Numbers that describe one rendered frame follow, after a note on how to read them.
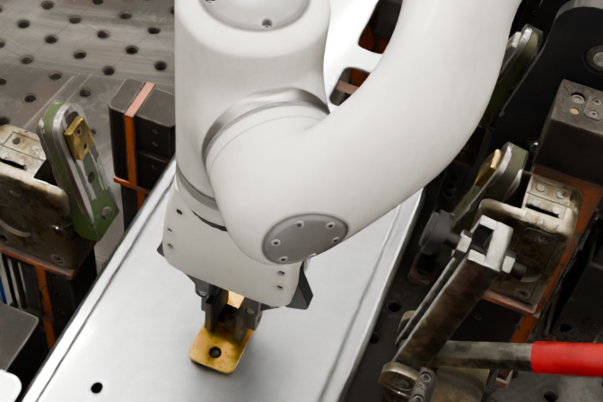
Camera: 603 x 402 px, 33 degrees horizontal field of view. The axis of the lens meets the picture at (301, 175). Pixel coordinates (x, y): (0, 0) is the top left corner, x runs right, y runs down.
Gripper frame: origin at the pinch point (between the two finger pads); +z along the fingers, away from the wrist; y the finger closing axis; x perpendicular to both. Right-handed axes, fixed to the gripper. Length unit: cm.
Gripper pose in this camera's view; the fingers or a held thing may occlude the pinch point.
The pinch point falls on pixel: (231, 307)
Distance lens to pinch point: 79.4
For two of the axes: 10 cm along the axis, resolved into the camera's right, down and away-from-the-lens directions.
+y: -9.3, -3.4, 1.6
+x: -3.6, 7.0, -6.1
